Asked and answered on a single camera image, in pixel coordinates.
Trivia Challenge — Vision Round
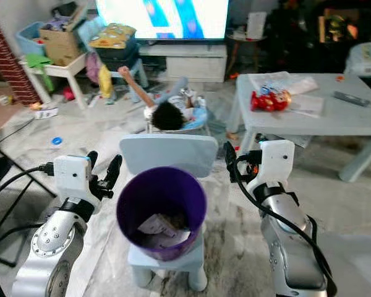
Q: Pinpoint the white striped paper wrapper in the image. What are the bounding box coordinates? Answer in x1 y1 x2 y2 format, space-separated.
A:
136 213 177 239

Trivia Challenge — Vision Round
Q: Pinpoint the white tissue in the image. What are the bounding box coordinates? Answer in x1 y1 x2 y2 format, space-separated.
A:
151 230 191 248

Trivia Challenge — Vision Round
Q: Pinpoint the purple rubbish bin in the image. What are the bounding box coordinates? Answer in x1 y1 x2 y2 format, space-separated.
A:
116 167 208 262

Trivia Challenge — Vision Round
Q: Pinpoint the dark storage bin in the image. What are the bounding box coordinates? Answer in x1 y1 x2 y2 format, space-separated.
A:
96 40 140 72

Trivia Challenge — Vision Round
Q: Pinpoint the light blue storage bin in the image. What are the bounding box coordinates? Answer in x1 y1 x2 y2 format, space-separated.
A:
15 22 47 56

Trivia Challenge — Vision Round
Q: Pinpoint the red snack bag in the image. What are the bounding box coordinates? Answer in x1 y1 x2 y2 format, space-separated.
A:
250 90 292 112

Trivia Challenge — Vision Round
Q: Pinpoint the light blue plastic table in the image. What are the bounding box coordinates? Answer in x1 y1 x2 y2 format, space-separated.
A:
228 73 371 183

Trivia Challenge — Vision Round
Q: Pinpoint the light blue baby seat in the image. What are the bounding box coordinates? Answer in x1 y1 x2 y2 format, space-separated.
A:
144 93 210 134

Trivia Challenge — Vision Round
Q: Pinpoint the light blue child chair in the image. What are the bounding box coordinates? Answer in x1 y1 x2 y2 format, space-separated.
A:
119 134 218 293

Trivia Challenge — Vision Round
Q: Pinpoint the white paper sheet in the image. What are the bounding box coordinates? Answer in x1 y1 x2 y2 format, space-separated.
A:
291 94 325 118

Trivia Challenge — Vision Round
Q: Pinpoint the clear printed plastic bag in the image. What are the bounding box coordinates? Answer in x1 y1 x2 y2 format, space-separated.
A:
247 71 319 97

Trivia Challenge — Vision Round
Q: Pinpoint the small white box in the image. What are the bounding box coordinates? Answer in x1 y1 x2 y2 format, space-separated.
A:
32 105 59 119

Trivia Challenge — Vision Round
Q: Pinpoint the child with dark hair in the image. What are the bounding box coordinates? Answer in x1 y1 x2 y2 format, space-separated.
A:
117 66 205 132

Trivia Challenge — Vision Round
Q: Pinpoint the yellow bag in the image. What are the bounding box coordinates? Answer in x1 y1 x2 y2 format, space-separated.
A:
98 65 113 100

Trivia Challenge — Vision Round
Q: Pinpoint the pink bag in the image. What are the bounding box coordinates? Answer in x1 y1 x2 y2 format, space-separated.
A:
85 53 100 84

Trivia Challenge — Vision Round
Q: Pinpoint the small white table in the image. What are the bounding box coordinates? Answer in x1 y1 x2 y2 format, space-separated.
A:
20 53 87 111

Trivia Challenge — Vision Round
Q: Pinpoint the grey remote control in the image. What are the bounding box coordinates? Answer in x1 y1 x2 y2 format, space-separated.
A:
333 91 370 107

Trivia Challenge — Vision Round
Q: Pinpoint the round side table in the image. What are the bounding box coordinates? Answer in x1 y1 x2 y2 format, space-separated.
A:
228 31 267 78

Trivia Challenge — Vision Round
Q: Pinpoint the white television cabinet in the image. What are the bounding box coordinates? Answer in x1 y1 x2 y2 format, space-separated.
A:
139 40 228 81

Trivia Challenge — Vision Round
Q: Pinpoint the dark green Christmas tree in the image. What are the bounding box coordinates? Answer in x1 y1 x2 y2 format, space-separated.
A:
266 0 371 75

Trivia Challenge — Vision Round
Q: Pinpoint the green plastic toy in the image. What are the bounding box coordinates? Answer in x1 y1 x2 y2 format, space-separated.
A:
25 54 53 70

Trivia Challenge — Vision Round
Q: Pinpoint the white upright device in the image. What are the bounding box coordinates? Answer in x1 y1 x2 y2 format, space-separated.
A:
246 11 268 39

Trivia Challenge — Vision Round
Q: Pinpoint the brown cardboard box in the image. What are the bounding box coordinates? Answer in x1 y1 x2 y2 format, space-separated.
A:
38 15 87 67

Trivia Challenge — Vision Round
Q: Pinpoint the yellow patterned box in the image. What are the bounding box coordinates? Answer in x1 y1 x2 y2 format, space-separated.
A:
88 24 137 50

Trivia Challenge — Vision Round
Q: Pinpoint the red brick pattern panel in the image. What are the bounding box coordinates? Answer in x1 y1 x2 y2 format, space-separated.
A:
0 15 39 106

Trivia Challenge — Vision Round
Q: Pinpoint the white diaper pack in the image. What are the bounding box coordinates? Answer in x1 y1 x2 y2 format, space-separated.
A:
345 42 371 78

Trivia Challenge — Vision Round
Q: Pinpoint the black framed colourful picture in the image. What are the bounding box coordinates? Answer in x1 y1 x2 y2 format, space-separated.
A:
318 9 359 43

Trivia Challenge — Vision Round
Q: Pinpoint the flat screen television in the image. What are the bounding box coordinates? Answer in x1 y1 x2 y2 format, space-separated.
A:
96 0 229 41

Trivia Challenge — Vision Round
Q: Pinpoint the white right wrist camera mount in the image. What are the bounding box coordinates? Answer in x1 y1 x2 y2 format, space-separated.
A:
250 139 296 186

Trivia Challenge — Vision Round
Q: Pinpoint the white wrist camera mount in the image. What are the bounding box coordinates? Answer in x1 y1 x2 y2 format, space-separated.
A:
53 155 92 200
250 139 296 186

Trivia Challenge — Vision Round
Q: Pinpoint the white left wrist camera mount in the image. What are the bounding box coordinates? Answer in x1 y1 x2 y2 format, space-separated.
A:
53 155 92 200

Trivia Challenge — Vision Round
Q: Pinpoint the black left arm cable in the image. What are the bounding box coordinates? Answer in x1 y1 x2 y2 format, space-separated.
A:
0 162 56 297

